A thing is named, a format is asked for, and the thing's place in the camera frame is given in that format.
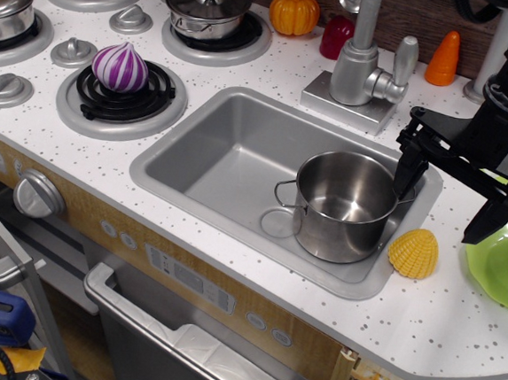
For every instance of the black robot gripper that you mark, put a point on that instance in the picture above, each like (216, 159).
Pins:
(474, 151)

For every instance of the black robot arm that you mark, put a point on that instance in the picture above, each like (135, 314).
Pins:
(495, 91)

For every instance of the yellow toy corn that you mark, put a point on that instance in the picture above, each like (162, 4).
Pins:
(414, 254)

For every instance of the steel pot in sink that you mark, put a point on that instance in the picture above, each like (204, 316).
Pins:
(343, 202)

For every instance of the grey toy sink basin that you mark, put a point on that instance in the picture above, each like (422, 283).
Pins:
(232, 163)

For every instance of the lidded steel pot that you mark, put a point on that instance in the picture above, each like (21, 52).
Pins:
(207, 19)

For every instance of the green plastic plate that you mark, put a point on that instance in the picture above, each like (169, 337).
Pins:
(488, 265)

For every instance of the orange toy carrot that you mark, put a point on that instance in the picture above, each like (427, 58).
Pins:
(442, 68)

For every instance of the silver toy faucet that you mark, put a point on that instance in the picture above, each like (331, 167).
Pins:
(358, 92)

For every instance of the grey metal pole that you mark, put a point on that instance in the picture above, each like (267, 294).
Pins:
(493, 61)

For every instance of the red toy pepper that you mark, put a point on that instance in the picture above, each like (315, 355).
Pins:
(337, 31)

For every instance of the orange toy pumpkin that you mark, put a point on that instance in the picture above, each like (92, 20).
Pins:
(294, 17)

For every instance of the back right stove burner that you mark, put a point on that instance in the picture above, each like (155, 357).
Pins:
(247, 43)

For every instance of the grey dishwasher door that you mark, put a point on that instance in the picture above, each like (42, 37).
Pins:
(152, 334)

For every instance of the purple striped toy onion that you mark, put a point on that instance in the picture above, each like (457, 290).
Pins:
(120, 69)

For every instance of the silver stove knob top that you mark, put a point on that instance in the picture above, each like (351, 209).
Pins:
(131, 21)

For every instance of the silver stove knob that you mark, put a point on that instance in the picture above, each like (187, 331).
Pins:
(131, 21)
(14, 90)
(73, 53)

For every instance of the front right stove burner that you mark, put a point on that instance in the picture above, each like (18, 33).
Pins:
(86, 106)

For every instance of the silver stove knob middle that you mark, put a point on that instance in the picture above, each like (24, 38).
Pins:
(73, 53)

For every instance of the silver oven dial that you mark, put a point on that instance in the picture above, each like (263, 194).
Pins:
(36, 196)

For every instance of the silver stove knob left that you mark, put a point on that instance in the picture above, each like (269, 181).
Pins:
(14, 90)

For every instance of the front left stove burner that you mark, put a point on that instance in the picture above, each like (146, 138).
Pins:
(30, 45)

